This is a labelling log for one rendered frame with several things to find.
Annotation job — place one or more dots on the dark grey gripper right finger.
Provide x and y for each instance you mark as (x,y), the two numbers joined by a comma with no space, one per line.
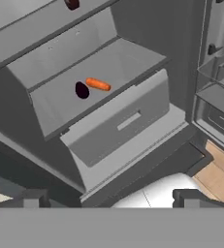
(187,194)

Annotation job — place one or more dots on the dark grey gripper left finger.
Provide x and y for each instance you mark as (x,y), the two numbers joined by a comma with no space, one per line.
(35,195)

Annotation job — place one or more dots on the grey fridge door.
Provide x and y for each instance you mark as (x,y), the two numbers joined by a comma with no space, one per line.
(213,116)

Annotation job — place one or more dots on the grey fridge drawer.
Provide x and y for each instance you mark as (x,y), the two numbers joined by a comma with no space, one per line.
(116,142)

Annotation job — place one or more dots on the clear fridge door bin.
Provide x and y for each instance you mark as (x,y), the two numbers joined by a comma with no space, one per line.
(218,72)

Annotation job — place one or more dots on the grey fridge shelf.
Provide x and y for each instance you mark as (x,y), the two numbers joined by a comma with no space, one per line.
(116,61)
(26,22)

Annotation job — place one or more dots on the grey fridge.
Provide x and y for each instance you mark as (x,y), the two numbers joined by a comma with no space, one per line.
(145,22)

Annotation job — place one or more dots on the dark purple eggplant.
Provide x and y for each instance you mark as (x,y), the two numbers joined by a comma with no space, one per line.
(81,91)

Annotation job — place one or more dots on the orange carrot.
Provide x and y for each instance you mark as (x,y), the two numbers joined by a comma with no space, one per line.
(98,84)

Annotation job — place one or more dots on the dark red round food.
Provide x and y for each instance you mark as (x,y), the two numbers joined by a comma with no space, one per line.
(72,4)

